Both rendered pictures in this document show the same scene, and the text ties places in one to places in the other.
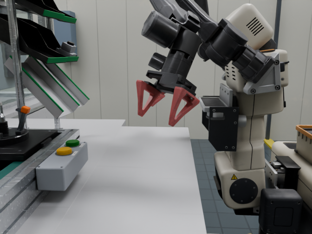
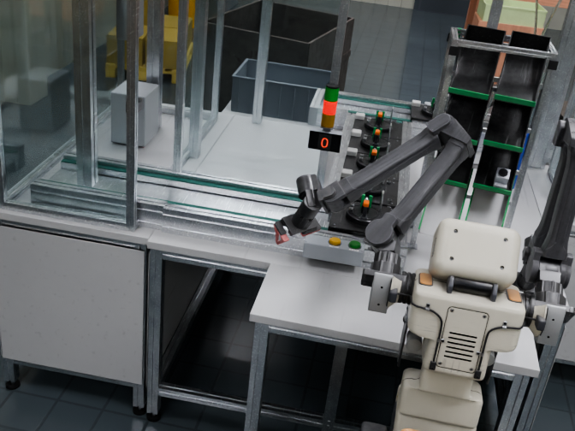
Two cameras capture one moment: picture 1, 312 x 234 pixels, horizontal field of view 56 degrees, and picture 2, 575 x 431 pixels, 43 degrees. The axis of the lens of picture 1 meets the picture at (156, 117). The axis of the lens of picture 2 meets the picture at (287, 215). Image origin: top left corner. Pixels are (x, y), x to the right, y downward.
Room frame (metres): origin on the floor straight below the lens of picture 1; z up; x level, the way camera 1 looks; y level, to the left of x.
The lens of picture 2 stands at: (0.73, -2.01, 2.22)
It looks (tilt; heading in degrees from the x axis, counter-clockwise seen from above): 28 degrees down; 94
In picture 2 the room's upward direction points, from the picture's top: 7 degrees clockwise
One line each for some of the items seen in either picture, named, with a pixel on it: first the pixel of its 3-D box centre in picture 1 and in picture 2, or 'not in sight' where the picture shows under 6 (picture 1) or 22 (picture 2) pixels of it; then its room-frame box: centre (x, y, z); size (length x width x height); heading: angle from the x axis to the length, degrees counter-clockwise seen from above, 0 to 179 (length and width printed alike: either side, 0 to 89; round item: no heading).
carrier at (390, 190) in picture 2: not in sight; (370, 179); (0.86, 0.72, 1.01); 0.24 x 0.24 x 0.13; 88
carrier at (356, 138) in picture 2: not in sight; (376, 136); (0.88, 1.21, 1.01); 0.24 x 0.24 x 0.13; 88
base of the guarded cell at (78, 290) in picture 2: not in sight; (131, 236); (-0.20, 0.96, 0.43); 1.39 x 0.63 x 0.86; 88
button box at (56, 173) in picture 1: (65, 163); (334, 250); (0.76, 0.25, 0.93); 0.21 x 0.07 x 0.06; 178
